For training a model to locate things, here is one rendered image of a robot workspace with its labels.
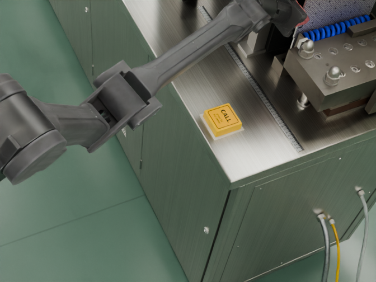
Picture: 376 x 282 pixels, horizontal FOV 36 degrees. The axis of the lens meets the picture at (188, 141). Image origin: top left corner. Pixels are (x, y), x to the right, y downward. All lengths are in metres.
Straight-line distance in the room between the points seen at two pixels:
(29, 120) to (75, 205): 1.68
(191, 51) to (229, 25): 0.12
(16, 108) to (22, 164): 0.06
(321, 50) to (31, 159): 0.97
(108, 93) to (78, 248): 1.28
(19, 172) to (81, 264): 1.57
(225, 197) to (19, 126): 0.90
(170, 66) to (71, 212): 1.32
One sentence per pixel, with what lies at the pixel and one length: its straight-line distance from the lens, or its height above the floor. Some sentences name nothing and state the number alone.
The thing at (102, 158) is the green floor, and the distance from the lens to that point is 2.43.
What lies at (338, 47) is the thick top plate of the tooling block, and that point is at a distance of 1.50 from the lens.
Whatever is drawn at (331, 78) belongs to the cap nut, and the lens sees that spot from 1.39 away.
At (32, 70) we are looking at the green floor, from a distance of 2.76.
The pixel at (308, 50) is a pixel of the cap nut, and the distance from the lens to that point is 1.43.
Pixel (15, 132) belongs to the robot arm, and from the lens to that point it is 0.64.
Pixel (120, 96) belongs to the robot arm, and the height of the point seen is 1.24.
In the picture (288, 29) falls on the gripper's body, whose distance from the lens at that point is 1.39.
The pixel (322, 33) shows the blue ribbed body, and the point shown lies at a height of 1.04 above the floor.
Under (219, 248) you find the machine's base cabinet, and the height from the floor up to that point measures 0.53.
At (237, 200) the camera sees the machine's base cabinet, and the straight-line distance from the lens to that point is 1.44.
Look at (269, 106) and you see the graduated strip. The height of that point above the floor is 0.90.
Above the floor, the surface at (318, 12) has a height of 1.09.
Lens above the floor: 2.01
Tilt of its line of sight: 53 degrees down
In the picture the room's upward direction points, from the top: 10 degrees clockwise
